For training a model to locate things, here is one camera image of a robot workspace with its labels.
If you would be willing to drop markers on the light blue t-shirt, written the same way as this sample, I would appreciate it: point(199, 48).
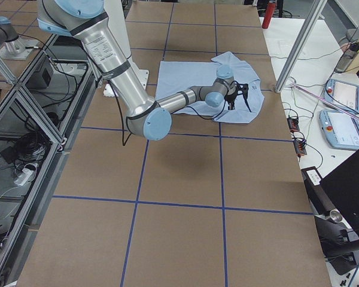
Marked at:
point(179, 76)

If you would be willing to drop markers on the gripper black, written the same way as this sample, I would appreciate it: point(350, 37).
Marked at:
point(231, 97)

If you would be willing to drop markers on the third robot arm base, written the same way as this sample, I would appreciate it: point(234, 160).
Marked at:
point(13, 46)

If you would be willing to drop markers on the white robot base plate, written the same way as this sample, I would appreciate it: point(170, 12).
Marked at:
point(112, 87)

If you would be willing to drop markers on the near teach pendant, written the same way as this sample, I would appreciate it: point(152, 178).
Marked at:
point(340, 130)

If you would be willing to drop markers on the white power strip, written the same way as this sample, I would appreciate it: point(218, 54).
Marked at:
point(25, 176)

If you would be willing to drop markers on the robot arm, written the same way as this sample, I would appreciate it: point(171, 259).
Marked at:
point(87, 21)

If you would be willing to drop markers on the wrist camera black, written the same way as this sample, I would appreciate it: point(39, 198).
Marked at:
point(242, 89)

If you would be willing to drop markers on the black tripod stand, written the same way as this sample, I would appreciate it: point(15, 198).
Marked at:
point(333, 234)

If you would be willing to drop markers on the far teach pendant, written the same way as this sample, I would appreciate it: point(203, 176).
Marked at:
point(343, 94)

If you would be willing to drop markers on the teach pendant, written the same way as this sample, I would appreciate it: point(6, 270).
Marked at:
point(340, 130)
point(343, 94)

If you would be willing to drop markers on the aluminium frame post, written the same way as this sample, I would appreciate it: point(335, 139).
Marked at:
point(302, 37)

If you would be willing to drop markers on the red bottle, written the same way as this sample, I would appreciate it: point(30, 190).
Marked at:
point(271, 5)

